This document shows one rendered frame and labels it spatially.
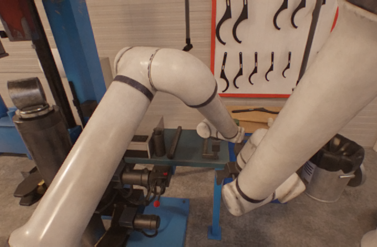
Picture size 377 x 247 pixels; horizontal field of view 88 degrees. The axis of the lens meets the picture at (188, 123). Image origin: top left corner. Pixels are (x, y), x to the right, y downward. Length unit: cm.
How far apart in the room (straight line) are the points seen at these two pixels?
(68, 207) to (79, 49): 113
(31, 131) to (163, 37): 210
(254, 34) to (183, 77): 238
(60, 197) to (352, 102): 54
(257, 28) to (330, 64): 255
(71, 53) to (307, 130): 142
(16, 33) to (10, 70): 302
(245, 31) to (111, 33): 179
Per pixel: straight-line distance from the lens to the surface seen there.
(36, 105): 126
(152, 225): 171
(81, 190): 52
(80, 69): 153
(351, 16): 28
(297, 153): 38
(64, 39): 154
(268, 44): 288
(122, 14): 307
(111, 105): 52
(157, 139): 128
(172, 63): 50
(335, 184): 265
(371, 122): 391
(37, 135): 126
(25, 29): 137
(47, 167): 137
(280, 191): 63
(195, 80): 50
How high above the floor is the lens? 190
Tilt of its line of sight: 29 degrees down
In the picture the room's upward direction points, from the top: 2 degrees counter-clockwise
